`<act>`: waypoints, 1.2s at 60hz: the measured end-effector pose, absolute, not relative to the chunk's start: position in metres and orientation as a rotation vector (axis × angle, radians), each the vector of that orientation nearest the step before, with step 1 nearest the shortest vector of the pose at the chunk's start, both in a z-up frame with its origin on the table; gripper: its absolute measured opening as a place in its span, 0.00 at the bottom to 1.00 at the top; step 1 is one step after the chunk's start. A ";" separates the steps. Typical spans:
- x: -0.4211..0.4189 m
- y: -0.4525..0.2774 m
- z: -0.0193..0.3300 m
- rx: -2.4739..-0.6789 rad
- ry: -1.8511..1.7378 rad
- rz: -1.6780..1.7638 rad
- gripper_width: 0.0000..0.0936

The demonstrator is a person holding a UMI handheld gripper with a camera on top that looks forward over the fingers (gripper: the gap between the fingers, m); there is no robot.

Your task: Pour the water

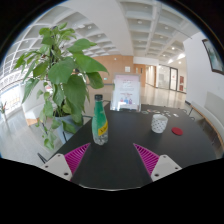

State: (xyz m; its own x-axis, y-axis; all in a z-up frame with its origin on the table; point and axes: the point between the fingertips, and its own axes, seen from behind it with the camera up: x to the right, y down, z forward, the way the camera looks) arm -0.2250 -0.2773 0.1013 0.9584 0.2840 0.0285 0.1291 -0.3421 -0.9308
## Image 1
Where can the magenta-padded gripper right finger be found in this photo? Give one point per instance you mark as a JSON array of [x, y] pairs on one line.
[[147, 157]]

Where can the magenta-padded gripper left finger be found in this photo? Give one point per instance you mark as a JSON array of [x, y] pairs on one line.
[[77, 156]]

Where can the green plastic drink bottle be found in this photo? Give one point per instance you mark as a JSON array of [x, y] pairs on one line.
[[99, 123]]

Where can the white polka-dot cup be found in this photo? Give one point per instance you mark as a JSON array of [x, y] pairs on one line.
[[159, 124]]

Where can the small round blue-green badge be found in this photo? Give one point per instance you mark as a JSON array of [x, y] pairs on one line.
[[145, 112]]

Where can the small blue card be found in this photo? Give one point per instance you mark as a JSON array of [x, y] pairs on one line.
[[175, 115]]

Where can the clear acrylic sign stand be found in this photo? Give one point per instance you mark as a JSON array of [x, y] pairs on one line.
[[126, 91]]

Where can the green leafy potted plant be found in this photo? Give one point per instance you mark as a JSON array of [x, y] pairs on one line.
[[61, 71]]

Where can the round recessed ceiling lights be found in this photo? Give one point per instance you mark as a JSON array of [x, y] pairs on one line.
[[140, 22]]

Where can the long white wall bench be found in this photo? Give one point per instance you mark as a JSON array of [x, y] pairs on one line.
[[210, 113]]

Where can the framed landscape wall picture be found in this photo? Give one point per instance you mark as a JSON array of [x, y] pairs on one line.
[[214, 56]]

